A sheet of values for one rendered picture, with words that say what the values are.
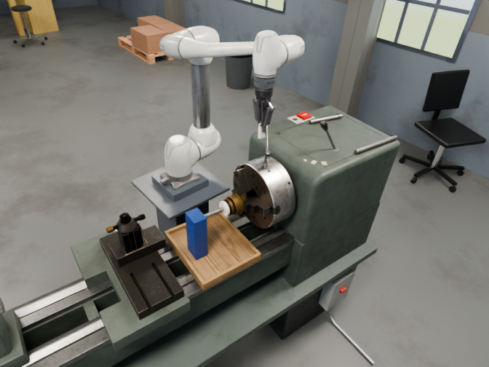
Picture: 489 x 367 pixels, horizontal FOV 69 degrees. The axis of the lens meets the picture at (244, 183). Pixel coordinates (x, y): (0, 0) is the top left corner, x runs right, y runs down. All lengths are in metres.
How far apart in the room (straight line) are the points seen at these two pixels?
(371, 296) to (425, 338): 0.40
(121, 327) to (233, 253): 0.56
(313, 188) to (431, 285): 1.71
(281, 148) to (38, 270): 2.04
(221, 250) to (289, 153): 0.54
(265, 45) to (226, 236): 0.86
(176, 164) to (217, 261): 0.69
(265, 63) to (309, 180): 0.51
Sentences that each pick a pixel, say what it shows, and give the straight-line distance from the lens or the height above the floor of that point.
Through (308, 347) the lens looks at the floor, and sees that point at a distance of 2.44.
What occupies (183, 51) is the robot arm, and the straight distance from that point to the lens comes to 1.77.
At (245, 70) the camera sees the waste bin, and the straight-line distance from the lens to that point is 5.38.
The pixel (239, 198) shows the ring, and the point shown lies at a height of 1.12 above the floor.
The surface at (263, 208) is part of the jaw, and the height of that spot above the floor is 1.12.
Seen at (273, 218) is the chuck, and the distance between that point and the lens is 1.55.
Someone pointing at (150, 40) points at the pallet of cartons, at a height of 0.37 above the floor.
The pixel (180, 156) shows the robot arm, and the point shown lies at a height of 1.00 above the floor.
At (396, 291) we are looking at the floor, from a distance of 2.88.
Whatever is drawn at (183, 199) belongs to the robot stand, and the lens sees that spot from 2.12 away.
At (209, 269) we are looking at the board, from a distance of 1.58.
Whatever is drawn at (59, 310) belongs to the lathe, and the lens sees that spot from 1.61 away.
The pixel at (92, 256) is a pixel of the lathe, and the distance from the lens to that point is 1.66.
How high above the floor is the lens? 2.11
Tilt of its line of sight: 37 degrees down
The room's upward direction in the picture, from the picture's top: 3 degrees clockwise
